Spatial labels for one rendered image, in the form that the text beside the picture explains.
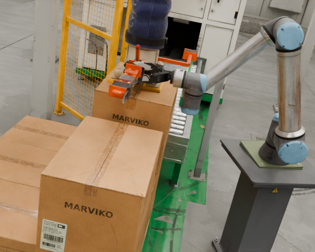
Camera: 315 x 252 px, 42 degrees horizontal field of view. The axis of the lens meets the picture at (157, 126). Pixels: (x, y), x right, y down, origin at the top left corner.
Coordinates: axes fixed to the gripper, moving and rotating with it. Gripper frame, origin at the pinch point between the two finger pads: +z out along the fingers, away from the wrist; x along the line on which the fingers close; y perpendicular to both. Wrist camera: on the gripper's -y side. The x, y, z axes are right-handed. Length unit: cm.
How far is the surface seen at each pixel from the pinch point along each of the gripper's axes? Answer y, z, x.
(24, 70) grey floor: 290, 184, -120
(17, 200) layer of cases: -37, 41, -65
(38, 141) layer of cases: 24, 56, -65
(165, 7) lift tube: 21.7, -7.9, 29.9
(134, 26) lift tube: 18.3, 6.0, 17.6
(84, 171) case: -61, 4, -26
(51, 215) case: -69, 13, -43
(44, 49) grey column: 133, 99, -39
